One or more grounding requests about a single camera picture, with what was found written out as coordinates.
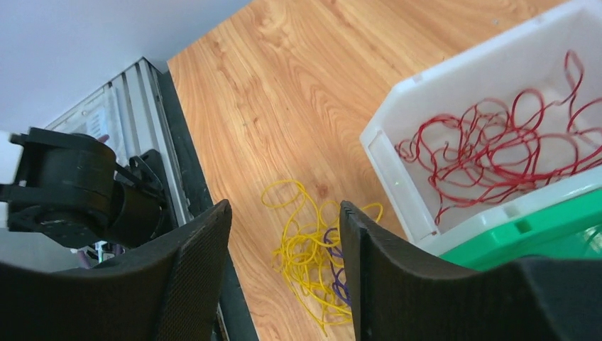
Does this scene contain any white plastic bin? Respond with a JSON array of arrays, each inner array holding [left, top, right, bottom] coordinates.
[[360, 1, 601, 256]]

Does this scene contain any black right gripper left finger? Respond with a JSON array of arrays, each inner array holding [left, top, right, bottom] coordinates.
[[1, 200, 232, 340]]

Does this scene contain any green plastic bin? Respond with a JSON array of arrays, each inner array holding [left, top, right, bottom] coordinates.
[[440, 190, 601, 271]]

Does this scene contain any red cable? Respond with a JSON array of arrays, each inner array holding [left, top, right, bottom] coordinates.
[[395, 49, 602, 227]]

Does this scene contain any aluminium frame profile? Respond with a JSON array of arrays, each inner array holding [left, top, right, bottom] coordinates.
[[46, 58, 192, 225]]

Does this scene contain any yellow cable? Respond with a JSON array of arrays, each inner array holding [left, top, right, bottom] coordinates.
[[261, 179, 384, 336]]

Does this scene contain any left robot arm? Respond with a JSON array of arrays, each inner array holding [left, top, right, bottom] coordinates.
[[1, 128, 177, 249]]

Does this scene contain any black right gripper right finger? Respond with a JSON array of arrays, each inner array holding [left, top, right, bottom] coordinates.
[[340, 201, 601, 340]]

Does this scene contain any purple cable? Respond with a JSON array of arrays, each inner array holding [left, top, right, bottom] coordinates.
[[322, 227, 353, 308]]

